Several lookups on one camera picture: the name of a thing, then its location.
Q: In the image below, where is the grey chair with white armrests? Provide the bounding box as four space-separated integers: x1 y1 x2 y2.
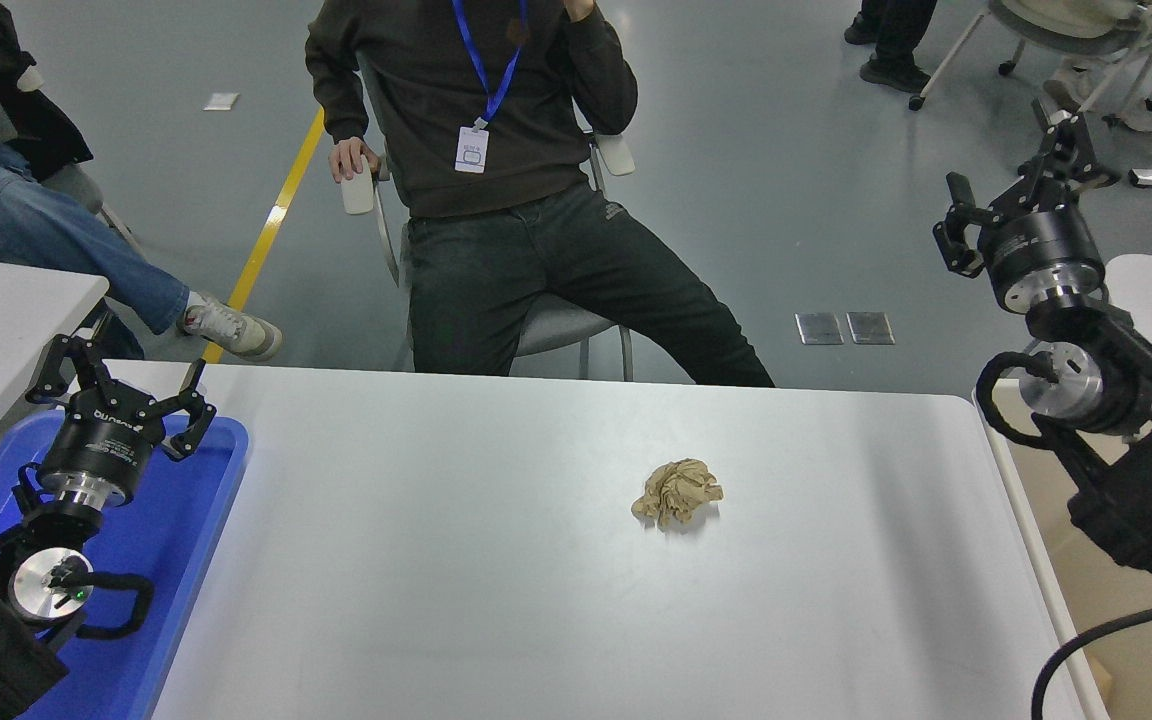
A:
339 55 637 383

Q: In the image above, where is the blue plastic tray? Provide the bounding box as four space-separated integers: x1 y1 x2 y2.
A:
0 410 252 720

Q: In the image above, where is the white side table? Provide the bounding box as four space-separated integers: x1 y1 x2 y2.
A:
0 255 109 471

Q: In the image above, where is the tan paper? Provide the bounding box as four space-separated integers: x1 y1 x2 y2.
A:
631 458 724 531

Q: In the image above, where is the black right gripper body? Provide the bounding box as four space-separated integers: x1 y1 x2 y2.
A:
978 203 1105 291

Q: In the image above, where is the large pale bin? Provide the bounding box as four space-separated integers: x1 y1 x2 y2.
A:
973 380 1152 720

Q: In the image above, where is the white framed wheeled chair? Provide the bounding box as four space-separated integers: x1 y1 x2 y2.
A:
908 0 1152 179

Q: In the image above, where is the grey wheeled chair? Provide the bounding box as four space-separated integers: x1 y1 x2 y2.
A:
36 165 147 259

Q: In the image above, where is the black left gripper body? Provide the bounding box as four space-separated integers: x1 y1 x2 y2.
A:
39 384 169 493

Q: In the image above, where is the lanyard person's right hand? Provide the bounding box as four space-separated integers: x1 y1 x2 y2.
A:
329 138 382 186

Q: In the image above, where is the blue lanyard with badge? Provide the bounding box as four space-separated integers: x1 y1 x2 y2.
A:
451 0 529 175

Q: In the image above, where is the person in black shoes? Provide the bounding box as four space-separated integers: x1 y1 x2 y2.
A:
844 0 937 94

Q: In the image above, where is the person with lanyard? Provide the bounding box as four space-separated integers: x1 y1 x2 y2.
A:
304 0 777 388

